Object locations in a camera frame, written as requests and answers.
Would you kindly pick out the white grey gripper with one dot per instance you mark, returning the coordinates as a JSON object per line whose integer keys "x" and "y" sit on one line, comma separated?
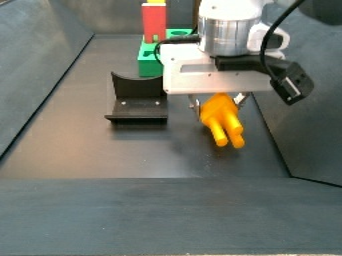
{"x": 192, "y": 73}

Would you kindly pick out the yellow three prong object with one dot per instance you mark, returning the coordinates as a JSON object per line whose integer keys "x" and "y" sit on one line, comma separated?
{"x": 219, "y": 116}

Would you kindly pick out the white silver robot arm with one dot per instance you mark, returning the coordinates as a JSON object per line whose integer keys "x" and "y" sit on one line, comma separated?
{"x": 216, "y": 61}

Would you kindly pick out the black curved fixture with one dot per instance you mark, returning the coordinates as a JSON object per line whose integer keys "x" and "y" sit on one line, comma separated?
{"x": 140, "y": 100}

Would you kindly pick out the green shape sorter base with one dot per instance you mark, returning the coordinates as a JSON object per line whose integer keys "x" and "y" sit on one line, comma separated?
{"x": 148, "y": 66}

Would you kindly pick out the red block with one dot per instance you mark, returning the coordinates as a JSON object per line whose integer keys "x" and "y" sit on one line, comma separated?
{"x": 154, "y": 14}

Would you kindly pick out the yellow block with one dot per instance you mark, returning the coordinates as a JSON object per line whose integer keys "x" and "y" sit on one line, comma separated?
{"x": 155, "y": 1}

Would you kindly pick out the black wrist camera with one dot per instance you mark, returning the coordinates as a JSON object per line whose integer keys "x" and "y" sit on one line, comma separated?
{"x": 290, "y": 82}

